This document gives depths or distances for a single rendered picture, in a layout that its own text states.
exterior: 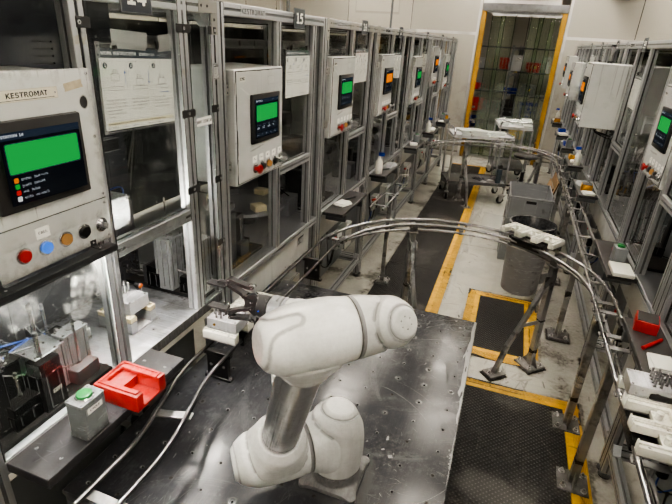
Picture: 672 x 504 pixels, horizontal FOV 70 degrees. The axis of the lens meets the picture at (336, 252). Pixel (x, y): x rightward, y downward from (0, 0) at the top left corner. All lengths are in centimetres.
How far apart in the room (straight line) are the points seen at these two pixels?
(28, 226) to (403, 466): 128
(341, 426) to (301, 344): 59
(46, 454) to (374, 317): 97
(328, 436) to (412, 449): 41
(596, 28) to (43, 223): 895
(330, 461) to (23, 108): 118
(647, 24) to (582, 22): 93
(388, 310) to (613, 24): 884
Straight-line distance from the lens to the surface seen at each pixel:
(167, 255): 208
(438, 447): 181
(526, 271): 432
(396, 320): 93
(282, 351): 89
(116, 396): 160
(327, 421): 145
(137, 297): 191
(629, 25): 960
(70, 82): 140
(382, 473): 169
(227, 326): 190
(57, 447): 155
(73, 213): 143
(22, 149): 129
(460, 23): 956
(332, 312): 92
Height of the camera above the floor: 193
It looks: 24 degrees down
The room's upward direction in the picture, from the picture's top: 3 degrees clockwise
